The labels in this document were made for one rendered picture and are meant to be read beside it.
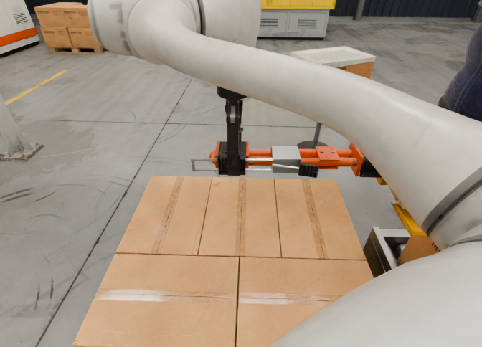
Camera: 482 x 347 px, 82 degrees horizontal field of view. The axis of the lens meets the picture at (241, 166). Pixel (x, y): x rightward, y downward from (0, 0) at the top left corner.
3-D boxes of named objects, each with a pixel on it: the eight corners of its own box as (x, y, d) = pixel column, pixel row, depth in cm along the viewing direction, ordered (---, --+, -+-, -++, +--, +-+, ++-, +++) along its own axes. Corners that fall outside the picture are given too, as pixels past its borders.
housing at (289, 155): (295, 158, 75) (297, 145, 73) (299, 174, 70) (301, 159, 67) (270, 158, 75) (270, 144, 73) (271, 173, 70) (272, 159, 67)
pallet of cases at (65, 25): (120, 43, 702) (110, 2, 649) (101, 54, 620) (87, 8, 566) (73, 42, 708) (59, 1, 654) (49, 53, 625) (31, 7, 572)
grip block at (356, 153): (375, 156, 76) (381, 138, 73) (390, 178, 68) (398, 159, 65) (345, 156, 76) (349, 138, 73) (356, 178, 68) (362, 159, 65)
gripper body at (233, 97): (251, 83, 55) (250, 125, 60) (251, 69, 62) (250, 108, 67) (214, 83, 55) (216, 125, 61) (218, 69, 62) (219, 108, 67)
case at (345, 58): (308, 111, 241) (315, 64, 217) (285, 94, 271) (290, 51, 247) (364, 101, 259) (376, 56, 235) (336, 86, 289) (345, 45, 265)
